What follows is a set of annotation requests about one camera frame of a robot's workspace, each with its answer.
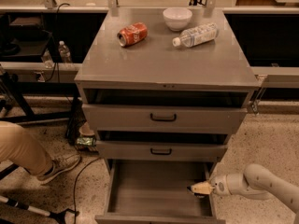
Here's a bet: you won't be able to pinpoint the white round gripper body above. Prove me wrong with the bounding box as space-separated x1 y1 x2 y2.
210 175 231 196

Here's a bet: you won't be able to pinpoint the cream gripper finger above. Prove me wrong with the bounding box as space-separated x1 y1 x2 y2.
191 181 214 195

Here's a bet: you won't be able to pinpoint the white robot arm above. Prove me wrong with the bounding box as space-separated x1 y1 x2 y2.
187 163 299 224

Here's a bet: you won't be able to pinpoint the grey open bottom drawer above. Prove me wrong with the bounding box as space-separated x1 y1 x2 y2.
95 160 226 224

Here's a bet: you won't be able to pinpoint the grey middle drawer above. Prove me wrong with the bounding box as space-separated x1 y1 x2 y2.
96 141 227 162

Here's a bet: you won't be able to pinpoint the grey metal drawer cabinet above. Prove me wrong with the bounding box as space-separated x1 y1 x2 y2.
74 7 261 175

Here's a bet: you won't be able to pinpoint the grey top drawer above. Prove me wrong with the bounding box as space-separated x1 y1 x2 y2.
82 105 247 134

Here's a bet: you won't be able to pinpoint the green packet on floor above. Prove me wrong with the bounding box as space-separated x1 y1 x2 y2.
75 136 96 151

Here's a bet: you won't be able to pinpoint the grey sneaker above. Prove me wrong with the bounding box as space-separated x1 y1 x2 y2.
37 154 80 185

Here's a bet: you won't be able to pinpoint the black white striped pole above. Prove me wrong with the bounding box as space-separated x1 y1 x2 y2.
0 196 78 224

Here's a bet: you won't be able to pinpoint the clear plastic water bottle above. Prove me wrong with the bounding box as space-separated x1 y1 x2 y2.
172 22 219 48

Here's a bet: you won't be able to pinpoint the white ceramic bowl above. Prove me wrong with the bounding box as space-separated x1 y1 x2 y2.
163 7 192 31

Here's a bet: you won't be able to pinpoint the red soda can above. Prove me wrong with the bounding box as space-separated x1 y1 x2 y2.
117 22 148 47

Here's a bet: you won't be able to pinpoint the person leg beige trousers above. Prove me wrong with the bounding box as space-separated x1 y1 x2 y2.
0 121 53 176

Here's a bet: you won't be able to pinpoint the small water bottle background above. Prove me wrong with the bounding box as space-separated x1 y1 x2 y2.
58 41 72 64

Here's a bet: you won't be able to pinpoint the black floor cable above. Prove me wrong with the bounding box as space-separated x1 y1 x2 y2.
72 156 102 224

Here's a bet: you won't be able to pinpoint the black table frame left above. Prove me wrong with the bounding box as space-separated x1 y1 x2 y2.
0 65 78 123

